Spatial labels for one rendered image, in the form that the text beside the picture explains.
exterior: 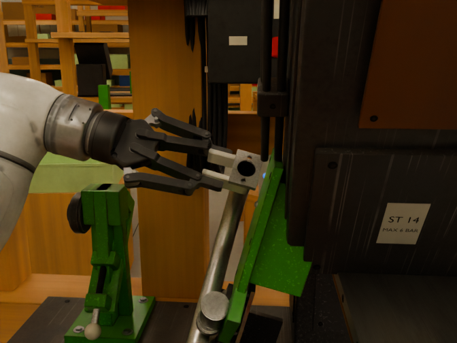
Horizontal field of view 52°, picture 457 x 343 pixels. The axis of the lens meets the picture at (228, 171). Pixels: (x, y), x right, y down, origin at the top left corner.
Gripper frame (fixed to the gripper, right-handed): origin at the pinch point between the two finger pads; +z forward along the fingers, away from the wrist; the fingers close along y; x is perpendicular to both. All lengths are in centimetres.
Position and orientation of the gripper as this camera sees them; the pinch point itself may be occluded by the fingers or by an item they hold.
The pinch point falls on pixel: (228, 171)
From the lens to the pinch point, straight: 68.8
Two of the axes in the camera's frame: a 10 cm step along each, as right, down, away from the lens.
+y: 2.5, -8.4, 4.8
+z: 9.6, 2.7, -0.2
